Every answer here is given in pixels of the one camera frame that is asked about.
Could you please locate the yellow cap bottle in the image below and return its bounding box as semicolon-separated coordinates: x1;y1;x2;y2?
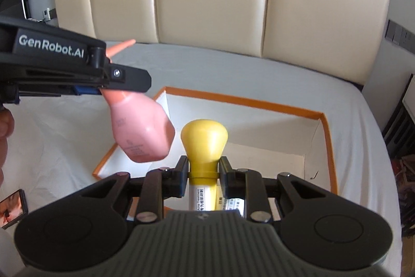
181;119;228;212

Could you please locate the pink pump bottle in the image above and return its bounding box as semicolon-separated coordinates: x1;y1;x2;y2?
100;38;177;164

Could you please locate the person's left hand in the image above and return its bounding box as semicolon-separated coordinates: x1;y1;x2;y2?
0;107;15;186

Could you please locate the orange cardboard storage box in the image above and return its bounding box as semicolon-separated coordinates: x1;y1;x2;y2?
92;87;338;193

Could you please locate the white bed sheet mattress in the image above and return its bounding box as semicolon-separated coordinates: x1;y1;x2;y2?
1;44;402;276

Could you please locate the cream leather headboard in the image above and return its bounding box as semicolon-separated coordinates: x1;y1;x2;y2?
52;0;393;86

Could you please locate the grey wall switch panel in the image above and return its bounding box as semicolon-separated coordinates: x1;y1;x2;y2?
385;20;415;54

